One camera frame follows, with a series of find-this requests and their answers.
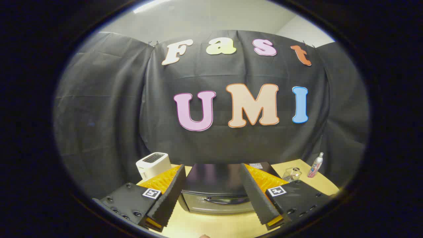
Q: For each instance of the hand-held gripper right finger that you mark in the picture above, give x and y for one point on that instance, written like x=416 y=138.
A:
x=256 y=198

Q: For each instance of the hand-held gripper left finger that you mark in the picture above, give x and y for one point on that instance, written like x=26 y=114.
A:
x=170 y=198

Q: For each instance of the black toaster oven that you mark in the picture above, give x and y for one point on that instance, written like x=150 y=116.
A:
x=214 y=178

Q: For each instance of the white pop-up toaster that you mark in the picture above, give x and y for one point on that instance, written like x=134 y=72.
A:
x=152 y=165

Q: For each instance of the black backdrop cloth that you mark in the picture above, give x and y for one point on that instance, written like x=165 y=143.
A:
x=231 y=145

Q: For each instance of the white and pink bottle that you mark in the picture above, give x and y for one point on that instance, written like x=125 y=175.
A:
x=315 y=167

